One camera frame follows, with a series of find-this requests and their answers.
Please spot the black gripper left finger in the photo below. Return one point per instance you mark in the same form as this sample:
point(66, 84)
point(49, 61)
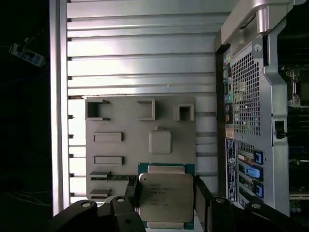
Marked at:
point(108, 217)

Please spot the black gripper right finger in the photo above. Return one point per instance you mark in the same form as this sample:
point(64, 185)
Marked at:
point(224, 217)

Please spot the silver CPU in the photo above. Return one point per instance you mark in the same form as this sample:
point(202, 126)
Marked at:
point(166, 193)

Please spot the green RAM stick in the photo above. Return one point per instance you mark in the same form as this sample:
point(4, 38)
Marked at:
point(116, 177)

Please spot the blue card clip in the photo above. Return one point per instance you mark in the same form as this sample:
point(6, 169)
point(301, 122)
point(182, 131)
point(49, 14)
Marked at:
point(259, 189)
point(258, 157)
point(253, 172)

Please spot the dark rear label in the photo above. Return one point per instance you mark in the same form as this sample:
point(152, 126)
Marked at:
point(230, 169)

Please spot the gray parts rack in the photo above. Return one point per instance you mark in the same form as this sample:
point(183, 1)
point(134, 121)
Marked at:
point(135, 145)

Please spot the green motherboard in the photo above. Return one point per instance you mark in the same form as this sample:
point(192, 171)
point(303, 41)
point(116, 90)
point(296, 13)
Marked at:
point(299, 149)

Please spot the black case latch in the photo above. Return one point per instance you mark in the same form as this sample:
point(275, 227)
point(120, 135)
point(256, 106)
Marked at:
point(280, 129)

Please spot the open black PC case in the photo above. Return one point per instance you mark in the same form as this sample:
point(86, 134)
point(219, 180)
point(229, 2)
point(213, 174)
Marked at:
point(243, 96)

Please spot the white power strip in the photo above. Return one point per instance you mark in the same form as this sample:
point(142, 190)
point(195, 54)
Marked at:
point(26, 54)

